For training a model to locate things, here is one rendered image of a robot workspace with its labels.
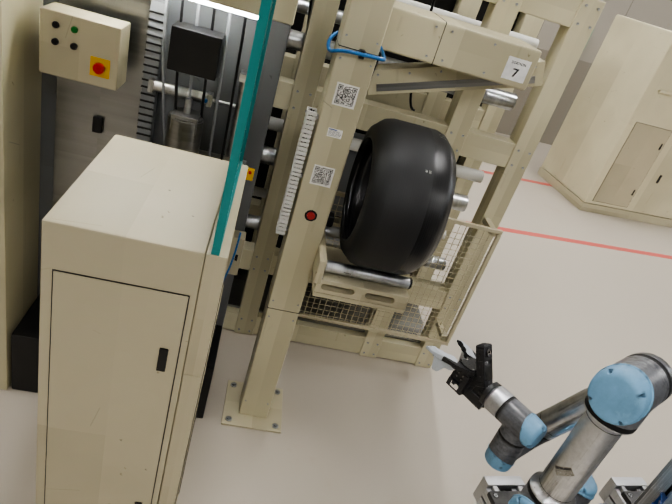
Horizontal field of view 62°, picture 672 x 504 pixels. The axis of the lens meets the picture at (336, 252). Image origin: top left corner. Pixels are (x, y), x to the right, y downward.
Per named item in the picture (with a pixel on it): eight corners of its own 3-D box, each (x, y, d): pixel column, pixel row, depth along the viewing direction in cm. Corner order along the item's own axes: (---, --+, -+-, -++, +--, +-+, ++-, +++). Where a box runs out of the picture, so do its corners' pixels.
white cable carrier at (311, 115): (275, 233, 208) (307, 110, 185) (275, 226, 212) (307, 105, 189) (287, 235, 209) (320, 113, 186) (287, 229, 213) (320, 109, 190)
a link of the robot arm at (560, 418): (668, 334, 130) (521, 412, 163) (648, 344, 123) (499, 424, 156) (702, 379, 126) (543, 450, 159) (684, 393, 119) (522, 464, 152)
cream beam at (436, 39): (371, 47, 199) (384, 3, 192) (364, 34, 221) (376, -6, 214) (526, 92, 210) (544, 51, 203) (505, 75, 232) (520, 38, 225)
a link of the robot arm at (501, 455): (522, 463, 152) (541, 436, 147) (498, 479, 145) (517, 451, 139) (500, 442, 157) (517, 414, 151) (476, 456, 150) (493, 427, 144)
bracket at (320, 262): (312, 283, 205) (319, 260, 201) (311, 230, 239) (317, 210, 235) (321, 285, 206) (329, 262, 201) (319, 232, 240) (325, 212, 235)
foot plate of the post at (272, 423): (220, 424, 247) (221, 421, 246) (227, 381, 270) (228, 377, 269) (280, 433, 251) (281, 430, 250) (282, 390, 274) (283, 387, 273)
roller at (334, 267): (321, 273, 208) (324, 263, 205) (320, 266, 211) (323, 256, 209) (409, 291, 214) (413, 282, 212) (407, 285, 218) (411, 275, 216)
